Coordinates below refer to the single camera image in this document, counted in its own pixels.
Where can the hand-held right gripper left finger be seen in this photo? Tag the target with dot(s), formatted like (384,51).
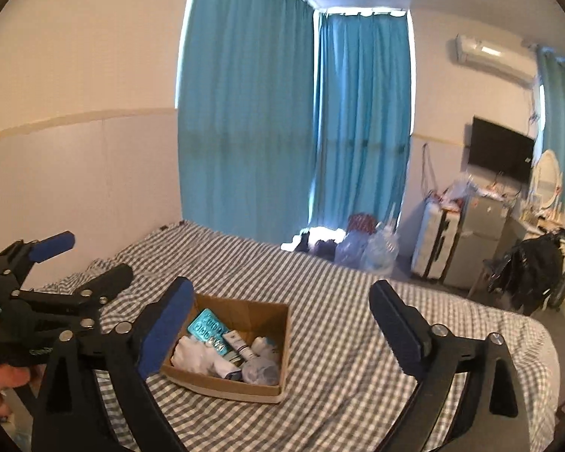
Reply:
(165,329)

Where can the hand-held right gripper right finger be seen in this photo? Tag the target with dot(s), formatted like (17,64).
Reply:
(400,334)

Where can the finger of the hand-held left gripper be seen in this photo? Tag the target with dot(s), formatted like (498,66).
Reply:
(52,246)
(106,285)

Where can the long white sock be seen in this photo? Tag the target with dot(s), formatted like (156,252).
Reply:
(195,358)

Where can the teal blister pack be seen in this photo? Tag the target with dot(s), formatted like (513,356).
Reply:
(207,327)

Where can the white tube with dark cap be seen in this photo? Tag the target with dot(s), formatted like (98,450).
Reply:
(240,346)

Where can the white cloth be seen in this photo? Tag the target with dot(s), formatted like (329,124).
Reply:
(263,345)

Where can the cardboard box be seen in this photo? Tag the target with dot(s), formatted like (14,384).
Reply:
(263,313)

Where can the blue tissue packet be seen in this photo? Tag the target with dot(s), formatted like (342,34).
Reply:
(261,371)

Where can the person's left hand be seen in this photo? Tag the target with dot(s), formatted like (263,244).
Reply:
(4,381)

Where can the grey checked bed sheet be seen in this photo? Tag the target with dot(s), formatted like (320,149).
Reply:
(358,292)

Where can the clear water jug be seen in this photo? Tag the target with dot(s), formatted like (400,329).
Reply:
(351,250)
(381,249)

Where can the white suitcase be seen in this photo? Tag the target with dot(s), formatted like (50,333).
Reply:
(435,240)

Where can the red patterned bag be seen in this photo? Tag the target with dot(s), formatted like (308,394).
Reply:
(361,223)

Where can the small grey fridge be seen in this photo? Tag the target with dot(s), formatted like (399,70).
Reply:
(478,240)

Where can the black shoes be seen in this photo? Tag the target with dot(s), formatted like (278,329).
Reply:
(315,245)

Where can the black backpack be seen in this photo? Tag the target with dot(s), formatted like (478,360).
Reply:
(532,270)

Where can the clear plastic bag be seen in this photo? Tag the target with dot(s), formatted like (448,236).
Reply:
(460,186)

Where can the white oval mirror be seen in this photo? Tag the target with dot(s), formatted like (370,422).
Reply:
(546,181)

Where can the narrow teal curtain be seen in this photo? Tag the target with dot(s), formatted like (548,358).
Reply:
(362,117)

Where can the wide teal curtain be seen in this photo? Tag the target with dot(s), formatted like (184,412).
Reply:
(245,103)

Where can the teal curtain beside wardrobe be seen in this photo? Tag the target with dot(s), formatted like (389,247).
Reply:
(562,122)

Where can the white air conditioner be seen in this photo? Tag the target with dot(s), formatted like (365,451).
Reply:
(494,59)

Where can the black wall television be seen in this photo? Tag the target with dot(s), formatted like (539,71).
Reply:
(501,148)

